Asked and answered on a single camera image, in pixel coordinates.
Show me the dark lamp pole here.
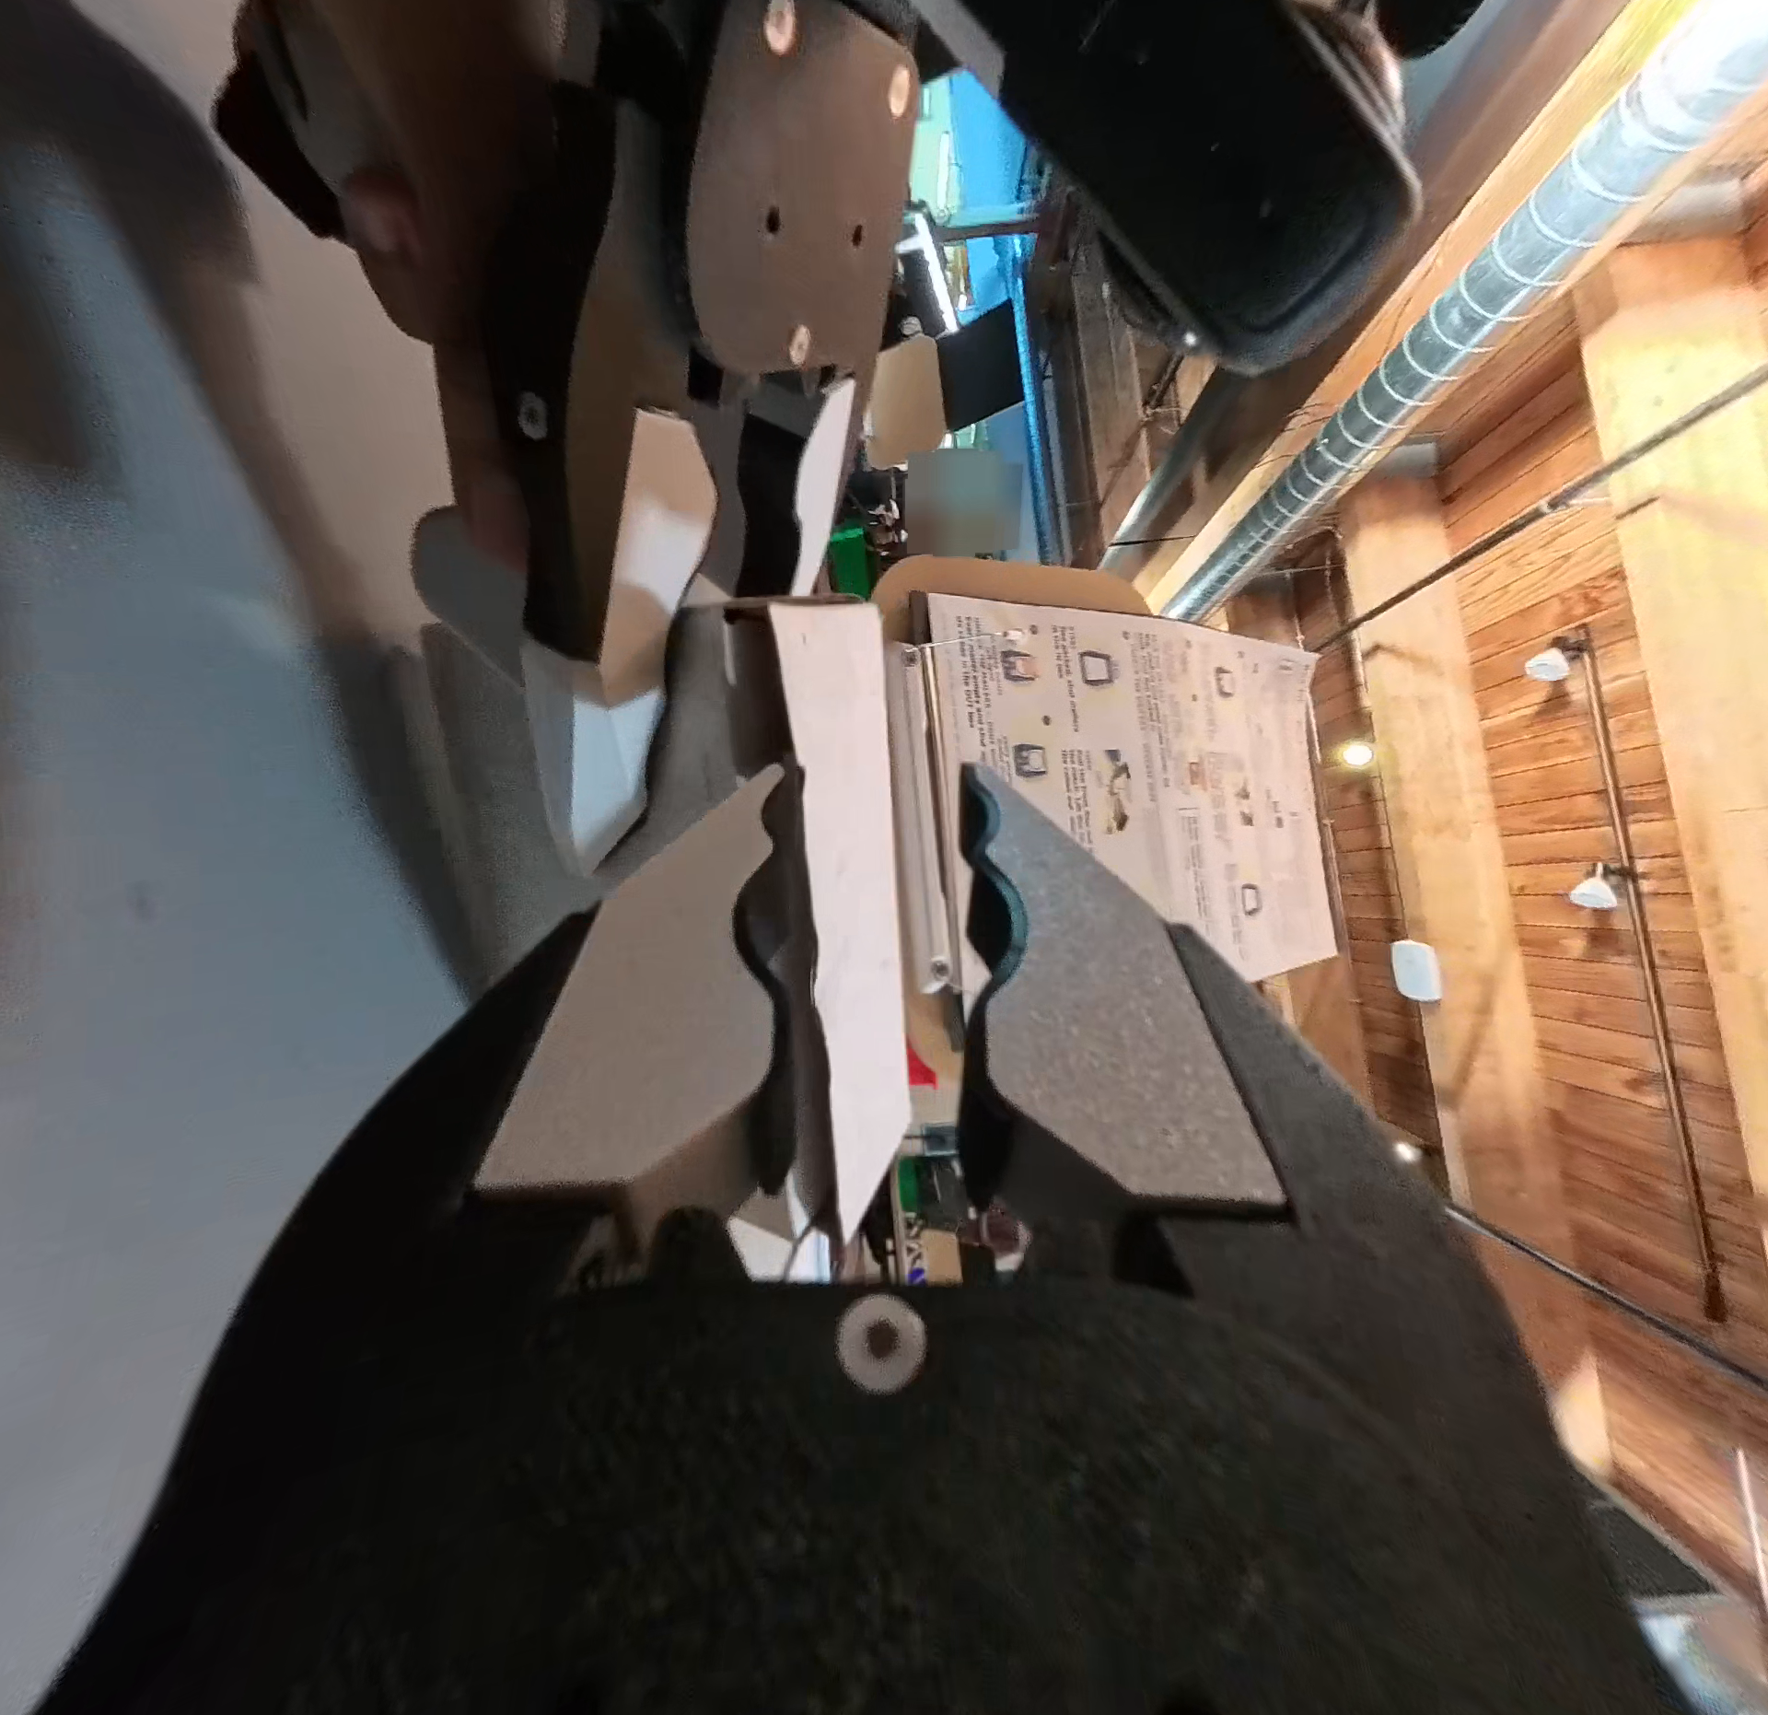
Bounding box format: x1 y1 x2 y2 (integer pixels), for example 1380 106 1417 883
1571 627 1732 1325

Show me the person's left hand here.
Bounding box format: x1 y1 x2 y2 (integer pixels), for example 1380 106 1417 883
273 0 614 572

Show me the silver spiral air duct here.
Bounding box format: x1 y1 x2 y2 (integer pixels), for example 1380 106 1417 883
1172 36 1768 627

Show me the black overhead cable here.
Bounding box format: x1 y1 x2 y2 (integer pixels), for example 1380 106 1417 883
1448 1202 1768 1403
1343 358 1768 640

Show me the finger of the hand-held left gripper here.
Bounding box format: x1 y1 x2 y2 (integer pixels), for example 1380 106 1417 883
739 375 862 601
597 408 724 706

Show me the printed instruction sheet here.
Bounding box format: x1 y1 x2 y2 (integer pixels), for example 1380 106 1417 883
921 592 1343 986

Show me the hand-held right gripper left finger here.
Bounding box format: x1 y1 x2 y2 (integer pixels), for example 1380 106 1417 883
474 762 831 1241

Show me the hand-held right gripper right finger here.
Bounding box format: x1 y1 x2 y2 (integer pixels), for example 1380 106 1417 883
956 762 1290 1228

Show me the grey cardboard box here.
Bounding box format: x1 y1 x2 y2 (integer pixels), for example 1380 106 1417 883
664 592 921 1248

